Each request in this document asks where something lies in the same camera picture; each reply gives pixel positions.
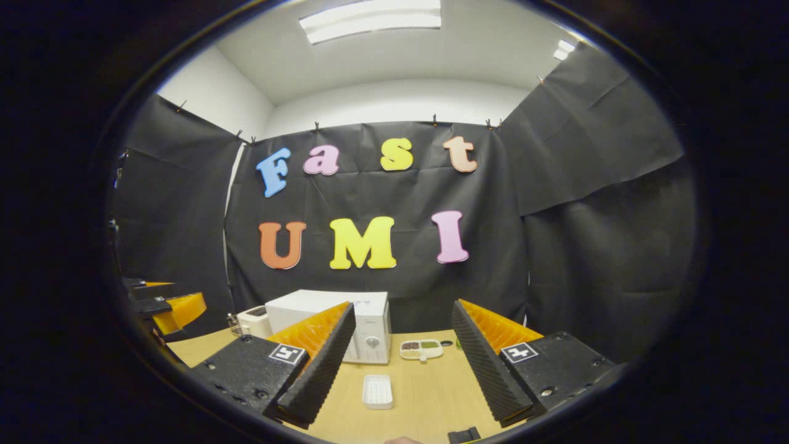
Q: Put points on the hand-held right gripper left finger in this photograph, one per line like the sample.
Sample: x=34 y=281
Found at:
x=323 y=370

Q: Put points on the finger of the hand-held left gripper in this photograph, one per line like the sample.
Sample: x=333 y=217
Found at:
x=154 y=291
x=185 y=308

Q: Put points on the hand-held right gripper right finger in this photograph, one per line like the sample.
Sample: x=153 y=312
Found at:
x=490 y=376

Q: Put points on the white microwave oven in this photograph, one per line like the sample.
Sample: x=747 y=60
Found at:
x=308 y=308

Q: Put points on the white rectangular tray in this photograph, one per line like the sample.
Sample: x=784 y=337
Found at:
x=378 y=391

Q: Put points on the white toaster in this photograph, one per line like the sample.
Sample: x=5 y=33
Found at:
x=254 y=322

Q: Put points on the white divided seasoning dish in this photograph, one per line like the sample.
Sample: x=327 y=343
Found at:
x=421 y=349

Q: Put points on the black backdrop cloth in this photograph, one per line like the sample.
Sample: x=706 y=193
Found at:
x=585 y=216

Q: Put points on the small ceiling light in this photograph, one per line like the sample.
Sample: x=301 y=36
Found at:
x=563 y=50

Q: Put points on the large ceiling light panel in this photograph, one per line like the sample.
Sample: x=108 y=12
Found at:
x=370 y=21

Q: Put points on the black table edge bracket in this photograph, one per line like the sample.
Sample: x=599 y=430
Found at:
x=463 y=435

